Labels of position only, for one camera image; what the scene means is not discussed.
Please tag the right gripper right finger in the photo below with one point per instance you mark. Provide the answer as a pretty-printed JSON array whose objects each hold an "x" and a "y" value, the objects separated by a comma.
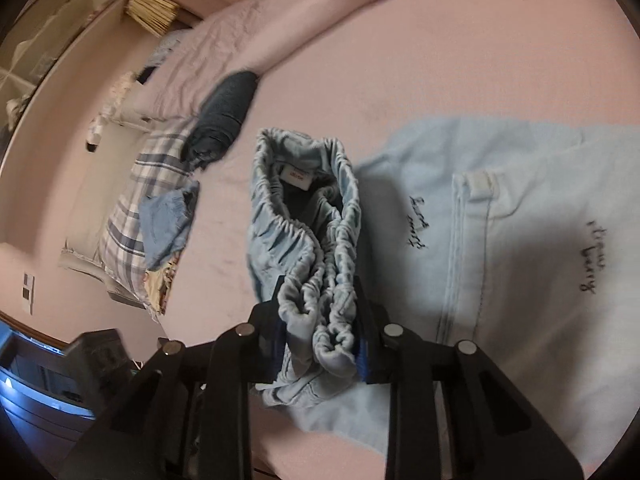
[{"x": 458, "y": 393}]

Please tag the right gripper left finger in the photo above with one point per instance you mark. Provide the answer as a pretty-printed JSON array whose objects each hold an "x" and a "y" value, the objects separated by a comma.
[{"x": 184, "y": 415}]

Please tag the light blue strawberry pants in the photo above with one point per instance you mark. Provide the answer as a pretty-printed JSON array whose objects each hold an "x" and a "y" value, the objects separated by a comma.
[{"x": 524, "y": 238}]

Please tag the light blue elastic-waist shorts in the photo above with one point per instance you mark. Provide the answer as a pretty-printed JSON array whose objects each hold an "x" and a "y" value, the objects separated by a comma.
[{"x": 305, "y": 220}]

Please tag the blue folded cloth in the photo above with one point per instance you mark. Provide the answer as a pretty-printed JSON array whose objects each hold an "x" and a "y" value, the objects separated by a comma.
[{"x": 165, "y": 223}]

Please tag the dark folded garment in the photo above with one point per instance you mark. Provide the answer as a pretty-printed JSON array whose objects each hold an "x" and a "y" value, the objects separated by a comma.
[{"x": 220, "y": 120}]

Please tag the pink bed mattress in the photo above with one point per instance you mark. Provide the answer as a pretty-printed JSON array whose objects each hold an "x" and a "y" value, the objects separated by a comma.
[{"x": 212, "y": 290}]

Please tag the white wardrobe shelf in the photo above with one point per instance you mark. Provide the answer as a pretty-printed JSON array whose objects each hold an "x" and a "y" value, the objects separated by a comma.
[{"x": 38, "y": 38}]

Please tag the yellow straw item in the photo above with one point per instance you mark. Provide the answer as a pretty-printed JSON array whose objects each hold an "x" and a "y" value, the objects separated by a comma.
[{"x": 155, "y": 16}]

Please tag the pink blanket roll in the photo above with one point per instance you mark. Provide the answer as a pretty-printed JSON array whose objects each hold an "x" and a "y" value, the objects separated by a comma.
[{"x": 240, "y": 35}]

